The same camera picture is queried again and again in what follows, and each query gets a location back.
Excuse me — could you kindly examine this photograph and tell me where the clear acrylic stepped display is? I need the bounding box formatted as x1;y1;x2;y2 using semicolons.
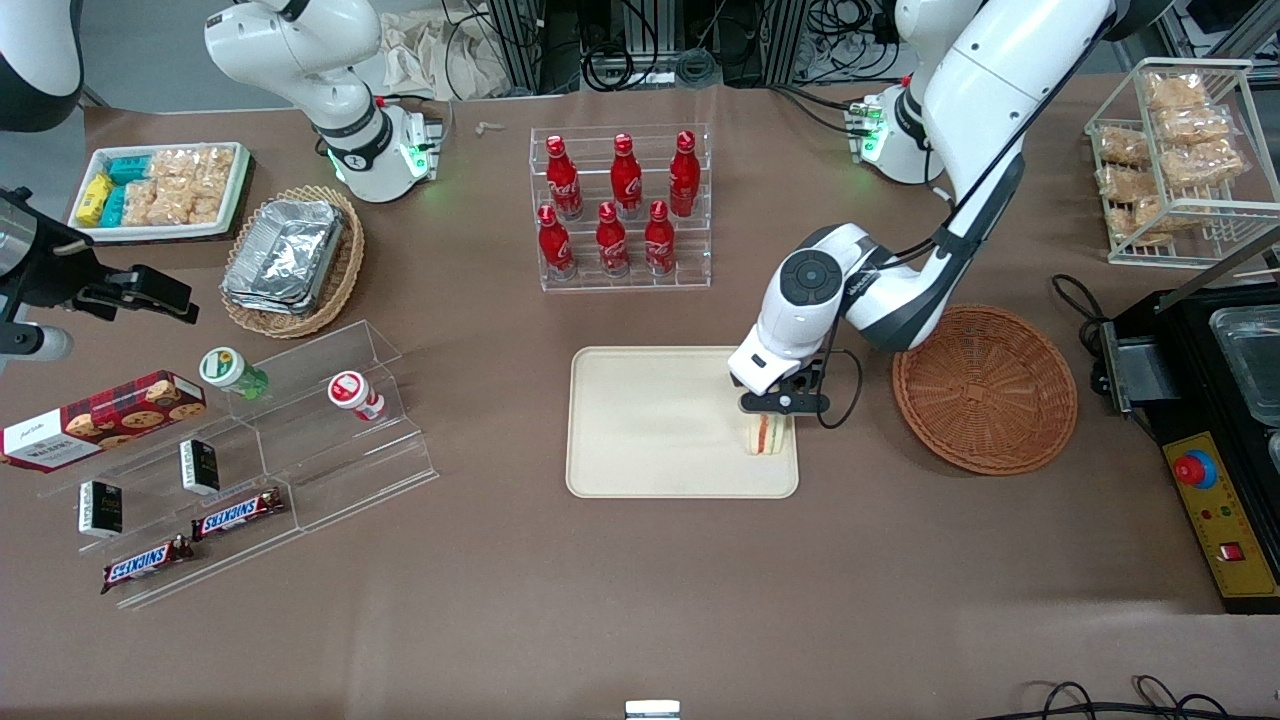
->
38;320;439;611

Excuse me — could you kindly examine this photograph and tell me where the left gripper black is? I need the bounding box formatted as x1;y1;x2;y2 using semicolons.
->
740;365;832;435

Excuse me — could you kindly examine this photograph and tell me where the grey metal bar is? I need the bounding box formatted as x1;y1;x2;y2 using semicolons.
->
1160;252;1280;313

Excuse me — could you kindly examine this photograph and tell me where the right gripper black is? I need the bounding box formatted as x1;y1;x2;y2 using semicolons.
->
0;188;201;326

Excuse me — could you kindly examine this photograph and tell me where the white wire rack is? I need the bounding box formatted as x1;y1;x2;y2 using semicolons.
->
1085;58;1280;269

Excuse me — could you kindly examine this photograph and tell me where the black arm base cable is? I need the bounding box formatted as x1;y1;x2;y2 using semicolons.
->
770;85;863;137

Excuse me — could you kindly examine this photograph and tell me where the aluminium foil tray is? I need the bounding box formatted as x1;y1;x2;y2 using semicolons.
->
222;198;346;306

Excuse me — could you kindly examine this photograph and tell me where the black machine cable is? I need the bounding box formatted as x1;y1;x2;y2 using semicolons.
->
1050;273;1111;353

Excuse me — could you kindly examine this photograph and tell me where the red tartan cookie box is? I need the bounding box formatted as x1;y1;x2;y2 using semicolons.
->
0;370;207;473

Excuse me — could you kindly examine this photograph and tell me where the red capped small bottle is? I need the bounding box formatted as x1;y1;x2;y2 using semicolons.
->
328;371;386;423

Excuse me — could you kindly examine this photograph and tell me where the rice cracker pack in rack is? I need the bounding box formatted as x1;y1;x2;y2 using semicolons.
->
1155;105;1233;146
1098;128;1153;168
1095;165;1161;204
1143;72;1209;111
1160;138;1249;189
1108;198;1179;246

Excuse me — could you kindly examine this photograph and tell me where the triangle sandwich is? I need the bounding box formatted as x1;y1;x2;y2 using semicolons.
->
748;412;797;459

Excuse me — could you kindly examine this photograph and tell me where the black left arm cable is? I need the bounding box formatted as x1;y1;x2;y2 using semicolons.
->
815;15;1116;429

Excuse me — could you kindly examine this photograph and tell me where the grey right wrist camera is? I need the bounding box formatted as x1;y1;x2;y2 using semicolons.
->
0;322;74;363

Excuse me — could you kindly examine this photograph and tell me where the small black white box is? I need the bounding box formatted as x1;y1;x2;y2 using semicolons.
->
79;481;124;540
180;438;221;496

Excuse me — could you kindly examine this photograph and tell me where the green capped small bottle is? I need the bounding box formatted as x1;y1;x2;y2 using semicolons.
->
199;347;269;401

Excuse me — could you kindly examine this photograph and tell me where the black coiled cable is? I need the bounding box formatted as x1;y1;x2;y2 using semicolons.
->
585;42;637;91

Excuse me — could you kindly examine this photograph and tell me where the aluminium frame post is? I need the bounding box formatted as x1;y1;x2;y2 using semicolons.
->
487;0;546;96
765;0;813;86

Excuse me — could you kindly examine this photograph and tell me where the black machine with yellow panel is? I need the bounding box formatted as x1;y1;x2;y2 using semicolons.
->
1100;285;1280;613

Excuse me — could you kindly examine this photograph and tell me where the Snickers chocolate bar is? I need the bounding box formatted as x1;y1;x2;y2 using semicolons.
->
100;535;196;596
192;488;286;541

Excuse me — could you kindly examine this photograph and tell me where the red cola bottle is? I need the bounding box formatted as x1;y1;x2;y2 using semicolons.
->
596;202;631;278
546;135;583;221
611;133;644;219
644;200;677;276
669;131;700;217
537;204;576;281

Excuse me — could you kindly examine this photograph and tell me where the clear rectangular container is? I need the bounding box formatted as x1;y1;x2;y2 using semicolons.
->
1208;305;1280;426

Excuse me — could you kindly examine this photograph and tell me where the grey metal bracket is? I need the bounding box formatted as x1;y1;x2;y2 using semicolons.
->
1100;322;1163;414

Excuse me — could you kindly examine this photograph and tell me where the light oval wicker basket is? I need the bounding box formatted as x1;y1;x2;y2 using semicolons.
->
220;185;366;339

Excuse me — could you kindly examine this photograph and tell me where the beige crumpled cloth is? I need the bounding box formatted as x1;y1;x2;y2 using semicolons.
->
380;10;511;101

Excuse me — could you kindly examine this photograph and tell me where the black looped floor cable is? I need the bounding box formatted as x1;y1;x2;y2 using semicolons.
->
1000;678;1280;720

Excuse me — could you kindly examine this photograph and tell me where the brown round wicker basket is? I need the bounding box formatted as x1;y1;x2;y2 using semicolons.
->
892;305;1079;476

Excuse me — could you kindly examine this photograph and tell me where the yellow snack packet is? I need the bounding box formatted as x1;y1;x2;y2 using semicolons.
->
78;172;116;226

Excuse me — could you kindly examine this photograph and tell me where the white rectangular snack tray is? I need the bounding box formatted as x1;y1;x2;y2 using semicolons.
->
68;142;251;244

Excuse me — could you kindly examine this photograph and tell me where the cream rectangular tray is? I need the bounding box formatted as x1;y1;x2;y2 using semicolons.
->
566;346;800;499

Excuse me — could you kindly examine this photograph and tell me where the clear acrylic bottle rack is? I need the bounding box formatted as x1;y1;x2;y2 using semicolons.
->
530;123;713;293

